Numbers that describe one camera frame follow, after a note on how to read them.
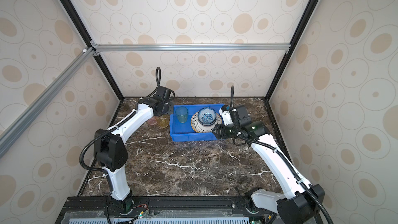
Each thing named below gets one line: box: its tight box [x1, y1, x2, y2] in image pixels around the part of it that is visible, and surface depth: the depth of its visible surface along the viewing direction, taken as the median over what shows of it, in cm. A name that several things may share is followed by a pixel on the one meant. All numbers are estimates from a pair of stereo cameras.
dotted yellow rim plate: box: [190, 111, 222, 134], surface depth 100 cm
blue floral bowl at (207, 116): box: [197, 106, 217, 126], surface depth 99 cm
